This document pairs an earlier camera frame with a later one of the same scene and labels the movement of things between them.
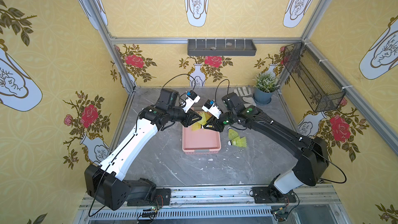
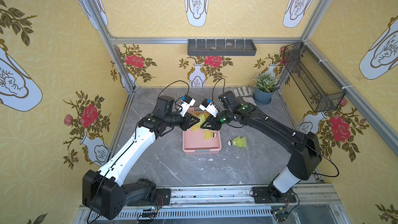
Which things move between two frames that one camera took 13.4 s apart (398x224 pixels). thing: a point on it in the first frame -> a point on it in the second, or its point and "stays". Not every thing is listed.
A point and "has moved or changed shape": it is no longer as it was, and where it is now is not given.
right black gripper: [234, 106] stays
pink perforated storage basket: [205, 141] stays
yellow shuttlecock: [205, 116] has moved or changed shape
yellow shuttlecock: [232, 134] -> [197, 126]
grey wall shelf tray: [217, 47] stays
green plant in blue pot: [265, 84] stays
